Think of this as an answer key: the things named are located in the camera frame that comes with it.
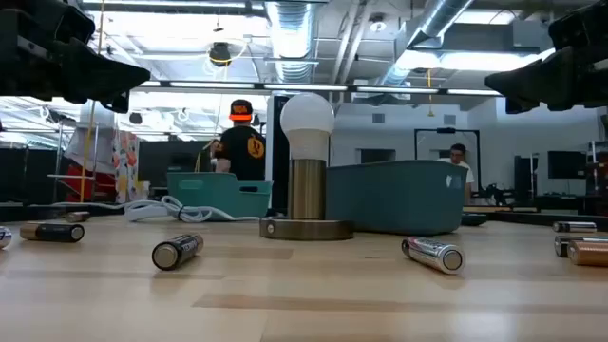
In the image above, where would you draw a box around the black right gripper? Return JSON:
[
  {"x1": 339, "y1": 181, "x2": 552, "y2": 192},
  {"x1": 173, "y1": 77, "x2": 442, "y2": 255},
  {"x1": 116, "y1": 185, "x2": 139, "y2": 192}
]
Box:
[{"x1": 484, "y1": 0, "x2": 608, "y2": 116}]

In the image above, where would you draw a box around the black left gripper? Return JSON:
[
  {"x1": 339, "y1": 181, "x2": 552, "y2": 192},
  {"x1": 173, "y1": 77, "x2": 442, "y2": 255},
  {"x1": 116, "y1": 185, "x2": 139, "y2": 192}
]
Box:
[{"x1": 0, "y1": 0, "x2": 151, "y2": 115}]

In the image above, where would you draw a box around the floral patterned cloth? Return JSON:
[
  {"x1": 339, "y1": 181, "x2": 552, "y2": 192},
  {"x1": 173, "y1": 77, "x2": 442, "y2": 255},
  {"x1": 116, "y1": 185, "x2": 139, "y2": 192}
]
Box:
[{"x1": 111, "y1": 130, "x2": 151, "y2": 203}]

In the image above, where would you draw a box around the person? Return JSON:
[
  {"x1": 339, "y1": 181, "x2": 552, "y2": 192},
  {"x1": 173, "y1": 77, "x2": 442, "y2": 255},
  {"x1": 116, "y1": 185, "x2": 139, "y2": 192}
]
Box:
[
  {"x1": 210, "y1": 99, "x2": 268, "y2": 182},
  {"x1": 436, "y1": 142, "x2": 476, "y2": 205}
]

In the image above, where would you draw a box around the black computer monitor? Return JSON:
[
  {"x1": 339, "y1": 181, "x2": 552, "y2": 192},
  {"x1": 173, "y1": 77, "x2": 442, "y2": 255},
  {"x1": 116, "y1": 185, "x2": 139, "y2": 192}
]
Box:
[{"x1": 137, "y1": 140, "x2": 213, "y2": 189}]

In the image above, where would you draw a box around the red object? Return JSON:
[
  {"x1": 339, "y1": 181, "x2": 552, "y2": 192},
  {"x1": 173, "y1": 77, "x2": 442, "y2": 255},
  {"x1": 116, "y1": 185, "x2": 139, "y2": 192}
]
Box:
[{"x1": 63, "y1": 163, "x2": 118, "y2": 203}]

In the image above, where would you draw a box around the light teal plastic bin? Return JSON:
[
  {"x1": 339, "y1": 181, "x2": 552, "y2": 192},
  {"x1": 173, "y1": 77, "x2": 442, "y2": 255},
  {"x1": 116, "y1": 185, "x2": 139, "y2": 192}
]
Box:
[{"x1": 166, "y1": 171, "x2": 275, "y2": 220}]

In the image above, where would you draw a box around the silver and black battery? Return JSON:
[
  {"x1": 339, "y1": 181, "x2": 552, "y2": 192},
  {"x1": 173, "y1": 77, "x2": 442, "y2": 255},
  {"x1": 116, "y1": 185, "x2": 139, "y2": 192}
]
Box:
[{"x1": 553, "y1": 235, "x2": 608, "y2": 259}]

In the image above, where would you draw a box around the dark teal plastic bin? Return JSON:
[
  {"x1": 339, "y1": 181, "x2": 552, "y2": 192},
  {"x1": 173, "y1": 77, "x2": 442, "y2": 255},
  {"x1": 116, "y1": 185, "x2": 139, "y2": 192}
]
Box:
[{"x1": 326, "y1": 160, "x2": 469, "y2": 237}]

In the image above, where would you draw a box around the overhead LED light bar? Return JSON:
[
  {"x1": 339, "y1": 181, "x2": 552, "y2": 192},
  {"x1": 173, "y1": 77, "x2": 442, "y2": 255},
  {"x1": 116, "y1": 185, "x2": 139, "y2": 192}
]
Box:
[{"x1": 136, "y1": 79, "x2": 505, "y2": 97}]

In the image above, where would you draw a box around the brass lamp with white bulb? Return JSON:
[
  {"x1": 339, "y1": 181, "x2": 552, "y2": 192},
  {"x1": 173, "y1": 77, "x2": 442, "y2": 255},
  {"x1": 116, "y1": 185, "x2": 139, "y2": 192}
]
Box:
[{"x1": 258, "y1": 92, "x2": 355, "y2": 241}]

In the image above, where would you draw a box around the black wall screen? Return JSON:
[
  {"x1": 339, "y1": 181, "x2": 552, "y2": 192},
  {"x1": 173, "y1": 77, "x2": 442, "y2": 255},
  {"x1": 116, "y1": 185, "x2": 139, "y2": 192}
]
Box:
[{"x1": 546, "y1": 150, "x2": 588, "y2": 181}]

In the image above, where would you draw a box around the black rectangular frame stand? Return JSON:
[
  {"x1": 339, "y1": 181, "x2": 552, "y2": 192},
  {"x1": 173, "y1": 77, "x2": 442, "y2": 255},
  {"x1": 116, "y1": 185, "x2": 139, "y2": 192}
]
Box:
[{"x1": 413, "y1": 126, "x2": 482, "y2": 192}]

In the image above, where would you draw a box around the black ceiling camera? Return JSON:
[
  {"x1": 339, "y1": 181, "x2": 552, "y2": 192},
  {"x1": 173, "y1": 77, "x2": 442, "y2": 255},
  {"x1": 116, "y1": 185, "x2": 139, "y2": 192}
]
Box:
[{"x1": 208, "y1": 41, "x2": 233, "y2": 68}]

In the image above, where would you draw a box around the silver ventilation duct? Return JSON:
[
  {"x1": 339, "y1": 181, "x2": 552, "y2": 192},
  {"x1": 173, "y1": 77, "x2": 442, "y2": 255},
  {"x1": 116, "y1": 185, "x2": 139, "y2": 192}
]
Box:
[
  {"x1": 264, "y1": 0, "x2": 318, "y2": 85},
  {"x1": 378, "y1": 0, "x2": 477, "y2": 87}
]

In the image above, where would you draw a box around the white lamp cable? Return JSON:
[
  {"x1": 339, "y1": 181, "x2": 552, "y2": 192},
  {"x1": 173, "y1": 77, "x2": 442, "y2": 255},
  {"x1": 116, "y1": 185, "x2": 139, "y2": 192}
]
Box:
[{"x1": 45, "y1": 195, "x2": 261, "y2": 224}]

